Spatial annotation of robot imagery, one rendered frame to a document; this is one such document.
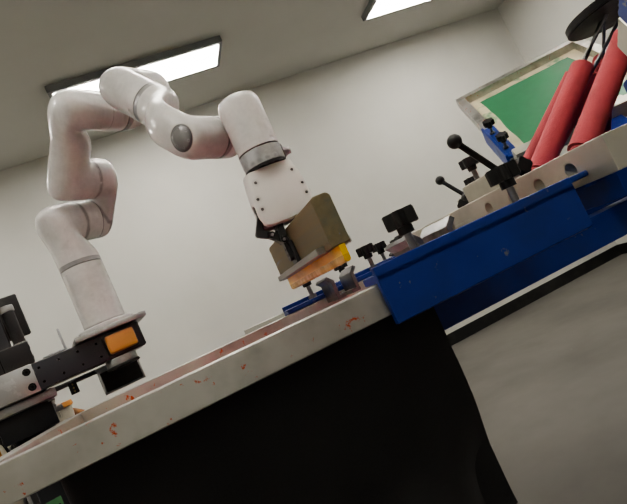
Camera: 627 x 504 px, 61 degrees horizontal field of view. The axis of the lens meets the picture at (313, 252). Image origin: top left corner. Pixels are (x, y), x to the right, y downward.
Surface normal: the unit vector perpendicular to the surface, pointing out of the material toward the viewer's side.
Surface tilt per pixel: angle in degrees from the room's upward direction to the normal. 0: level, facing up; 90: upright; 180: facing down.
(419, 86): 90
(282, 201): 94
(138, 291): 90
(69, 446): 90
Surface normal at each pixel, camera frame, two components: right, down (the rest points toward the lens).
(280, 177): 0.26, -0.17
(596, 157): -0.88, 0.39
